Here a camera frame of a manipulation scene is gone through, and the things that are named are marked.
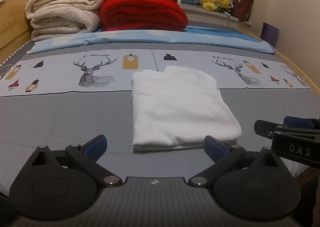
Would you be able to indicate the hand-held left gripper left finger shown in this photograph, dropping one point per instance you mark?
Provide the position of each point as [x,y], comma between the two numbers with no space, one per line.
[96,148]

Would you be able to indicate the wooden bed side rail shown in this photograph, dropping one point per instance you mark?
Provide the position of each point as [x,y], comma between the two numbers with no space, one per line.
[297,66]

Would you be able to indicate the wooden bed headboard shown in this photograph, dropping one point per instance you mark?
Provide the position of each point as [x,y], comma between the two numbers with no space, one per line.
[12,17]

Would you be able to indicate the purple board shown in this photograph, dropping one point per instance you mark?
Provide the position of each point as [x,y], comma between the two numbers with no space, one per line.
[269,34]

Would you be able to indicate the white small shirt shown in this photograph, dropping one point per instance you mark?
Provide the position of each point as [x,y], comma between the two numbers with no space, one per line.
[180,107]

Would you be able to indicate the cream folded blanket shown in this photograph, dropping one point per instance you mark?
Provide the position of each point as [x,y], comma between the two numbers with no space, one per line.
[62,14]

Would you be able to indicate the white window sill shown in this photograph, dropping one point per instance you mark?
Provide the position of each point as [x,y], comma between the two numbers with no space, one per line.
[212,16]

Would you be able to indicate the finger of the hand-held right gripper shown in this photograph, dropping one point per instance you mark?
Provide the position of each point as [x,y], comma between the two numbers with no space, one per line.
[266,128]
[298,122]

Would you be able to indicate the grey deer-print bed sheet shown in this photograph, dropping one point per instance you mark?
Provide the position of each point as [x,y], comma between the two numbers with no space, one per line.
[62,117]

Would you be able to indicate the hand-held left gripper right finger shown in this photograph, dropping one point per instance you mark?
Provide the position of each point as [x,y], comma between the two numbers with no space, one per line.
[213,148]

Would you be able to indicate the red folded blanket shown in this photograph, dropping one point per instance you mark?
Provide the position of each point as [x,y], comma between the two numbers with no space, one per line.
[142,13]

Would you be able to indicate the dark red cushion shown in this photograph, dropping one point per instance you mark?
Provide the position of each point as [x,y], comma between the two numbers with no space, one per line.
[243,6]

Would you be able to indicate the light blue cloud-print sheet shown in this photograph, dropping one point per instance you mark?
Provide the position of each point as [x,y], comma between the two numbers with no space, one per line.
[150,38]

